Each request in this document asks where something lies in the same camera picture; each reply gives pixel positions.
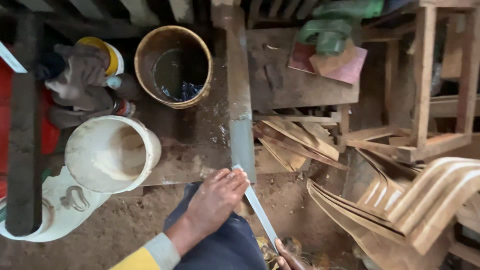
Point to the person's left hand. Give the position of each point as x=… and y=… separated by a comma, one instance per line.
x=213, y=206

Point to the person's right hand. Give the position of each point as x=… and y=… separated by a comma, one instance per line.
x=290, y=260

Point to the person's right fingers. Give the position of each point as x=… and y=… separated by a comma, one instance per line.
x=282, y=253

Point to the long metal blade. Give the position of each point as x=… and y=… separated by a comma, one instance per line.
x=259, y=210

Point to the person's blue trousers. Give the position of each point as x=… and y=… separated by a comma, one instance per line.
x=225, y=247

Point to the grey sharpening stone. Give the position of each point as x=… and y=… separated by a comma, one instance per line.
x=242, y=150

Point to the pile of wood strips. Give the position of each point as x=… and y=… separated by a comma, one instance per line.
x=296, y=142

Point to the stack of curved wooden pieces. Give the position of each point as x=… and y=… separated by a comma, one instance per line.
x=416, y=202

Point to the dusty wooden workbench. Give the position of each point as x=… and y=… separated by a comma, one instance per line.
x=296, y=82

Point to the pink sandpaper sheets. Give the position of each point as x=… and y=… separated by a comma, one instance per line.
x=333, y=63

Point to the white plastic bucket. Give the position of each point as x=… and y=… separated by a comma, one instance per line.
x=112, y=153

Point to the long wooden plank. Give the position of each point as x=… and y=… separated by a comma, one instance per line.
x=234, y=60

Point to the spray can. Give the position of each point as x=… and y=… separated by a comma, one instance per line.
x=125, y=108

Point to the brown bucket with water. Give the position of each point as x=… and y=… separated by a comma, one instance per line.
x=173, y=66

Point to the green hand tool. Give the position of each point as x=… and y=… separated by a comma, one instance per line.
x=332, y=32

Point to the yellow and white container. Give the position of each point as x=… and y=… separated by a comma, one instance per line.
x=112, y=56

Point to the grey cloth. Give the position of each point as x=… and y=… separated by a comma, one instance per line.
x=80, y=84

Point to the dark wooden beam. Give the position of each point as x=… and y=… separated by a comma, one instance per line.
x=24, y=142

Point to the red plastic crate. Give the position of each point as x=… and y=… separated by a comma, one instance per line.
x=5, y=123

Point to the wooden stool frame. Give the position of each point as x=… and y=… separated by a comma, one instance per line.
x=427, y=97

